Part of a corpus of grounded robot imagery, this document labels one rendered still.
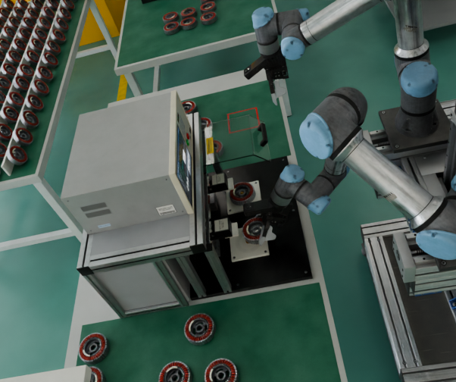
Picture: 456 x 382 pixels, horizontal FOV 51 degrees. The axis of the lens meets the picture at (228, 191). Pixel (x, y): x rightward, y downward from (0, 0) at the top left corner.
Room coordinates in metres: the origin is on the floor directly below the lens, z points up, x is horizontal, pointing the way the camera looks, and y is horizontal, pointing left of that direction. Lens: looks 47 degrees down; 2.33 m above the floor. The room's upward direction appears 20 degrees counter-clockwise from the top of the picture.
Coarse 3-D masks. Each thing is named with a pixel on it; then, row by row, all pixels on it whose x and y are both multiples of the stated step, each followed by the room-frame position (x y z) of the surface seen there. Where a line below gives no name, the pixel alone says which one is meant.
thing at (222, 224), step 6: (216, 222) 1.19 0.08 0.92; (222, 222) 1.18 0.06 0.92; (228, 222) 1.17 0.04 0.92; (216, 228) 1.16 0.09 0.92; (222, 228) 1.15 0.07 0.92; (228, 228) 1.14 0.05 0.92; (234, 228) 1.16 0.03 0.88; (216, 234) 1.14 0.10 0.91; (222, 234) 1.14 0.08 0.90; (228, 234) 1.13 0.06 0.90; (234, 234) 1.14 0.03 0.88
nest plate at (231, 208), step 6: (258, 186) 1.41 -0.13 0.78; (228, 192) 1.45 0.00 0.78; (246, 192) 1.41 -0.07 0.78; (258, 192) 1.39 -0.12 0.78; (228, 198) 1.41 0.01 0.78; (258, 198) 1.35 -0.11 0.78; (228, 204) 1.38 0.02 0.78; (234, 204) 1.37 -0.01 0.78; (228, 210) 1.35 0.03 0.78; (234, 210) 1.34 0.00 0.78; (240, 210) 1.32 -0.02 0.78
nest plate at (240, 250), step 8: (240, 232) 1.21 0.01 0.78; (232, 240) 1.19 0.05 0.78; (240, 240) 1.17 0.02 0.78; (232, 248) 1.15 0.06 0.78; (240, 248) 1.14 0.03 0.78; (248, 248) 1.12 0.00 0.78; (256, 248) 1.11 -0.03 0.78; (264, 248) 1.10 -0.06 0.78; (232, 256) 1.12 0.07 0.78; (240, 256) 1.10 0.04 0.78; (248, 256) 1.09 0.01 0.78; (256, 256) 1.08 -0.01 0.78
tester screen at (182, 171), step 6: (180, 138) 1.32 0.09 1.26; (180, 144) 1.29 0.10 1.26; (180, 150) 1.26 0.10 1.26; (180, 156) 1.23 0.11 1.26; (180, 162) 1.20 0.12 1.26; (180, 168) 1.18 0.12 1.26; (186, 168) 1.24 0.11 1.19; (180, 174) 1.15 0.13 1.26; (186, 174) 1.21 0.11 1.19; (180, 180) 1.12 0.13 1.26; (186, 186) 1.15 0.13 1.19; (186, 192) 1.13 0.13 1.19
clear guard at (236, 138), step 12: (228, 120) 1.57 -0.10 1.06; (240, 120) 1.54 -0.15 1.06; (252, 120) 1.53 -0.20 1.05; (204, 132) 1.55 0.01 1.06; (216, 132) 1.52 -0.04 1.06; (228, 132) 1.50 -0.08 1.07; (240, 132) 1.47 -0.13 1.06; (252, 132) 1.45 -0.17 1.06; (204, 144) 1.48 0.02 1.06; (216, 144) 1.45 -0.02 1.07; (228, 144) 1.43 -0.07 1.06; (240, 144) 1.40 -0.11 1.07; (252, 144) 1.38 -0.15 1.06; (204, 156) 1.41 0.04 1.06; (216, 156) 1.38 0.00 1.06; (228, 156) 1.36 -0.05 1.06; (240, 156) 1.34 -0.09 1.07; (264, 156) 1.33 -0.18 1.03
